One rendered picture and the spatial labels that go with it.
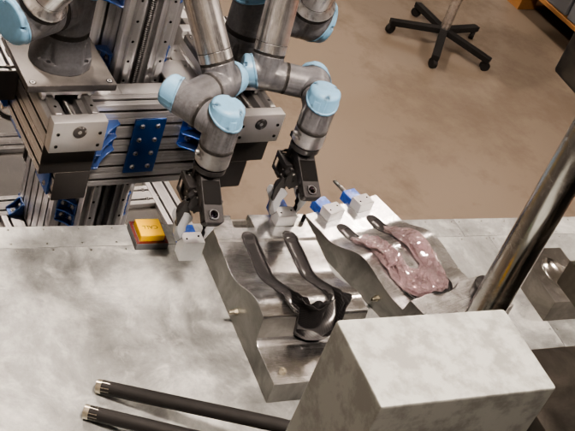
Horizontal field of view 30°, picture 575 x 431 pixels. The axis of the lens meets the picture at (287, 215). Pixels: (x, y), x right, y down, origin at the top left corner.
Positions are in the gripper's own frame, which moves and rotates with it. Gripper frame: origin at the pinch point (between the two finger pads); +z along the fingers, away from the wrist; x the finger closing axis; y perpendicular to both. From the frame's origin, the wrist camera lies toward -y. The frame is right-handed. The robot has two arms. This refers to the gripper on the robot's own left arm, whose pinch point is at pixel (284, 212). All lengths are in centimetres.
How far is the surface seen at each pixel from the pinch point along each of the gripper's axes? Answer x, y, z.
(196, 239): 28.5, -13.6, -4.4
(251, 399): 22, -47, 11
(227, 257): 18.5, -12.1, 2.9
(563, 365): -10, -83, -38
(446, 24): -209, 231, 78
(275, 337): 14.8, -35.9, 4.3
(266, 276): 10.4, -18.0, 3.6
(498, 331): 17, -89, -56
